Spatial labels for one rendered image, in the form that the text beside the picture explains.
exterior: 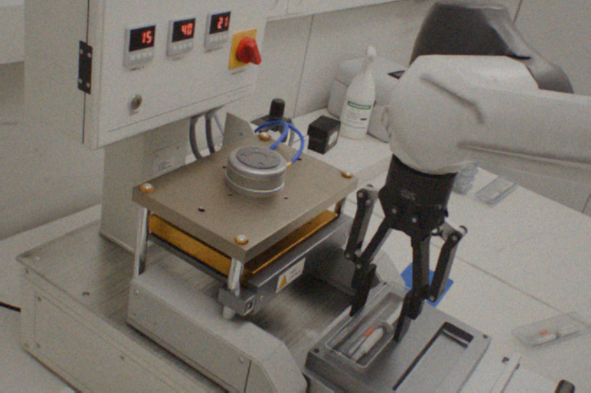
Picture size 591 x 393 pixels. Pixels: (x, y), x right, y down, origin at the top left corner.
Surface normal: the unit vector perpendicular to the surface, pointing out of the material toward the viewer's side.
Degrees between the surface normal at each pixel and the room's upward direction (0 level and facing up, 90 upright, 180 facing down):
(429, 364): 0
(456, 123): 86
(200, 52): 90
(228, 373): 90
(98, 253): 0
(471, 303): 0
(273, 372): 40
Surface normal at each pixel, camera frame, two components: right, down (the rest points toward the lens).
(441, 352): 0.18, -0.87
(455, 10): -0.62, 0.03
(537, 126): -0.74, 0.18
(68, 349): -0.55, 0.29
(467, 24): -0.26, 0.21
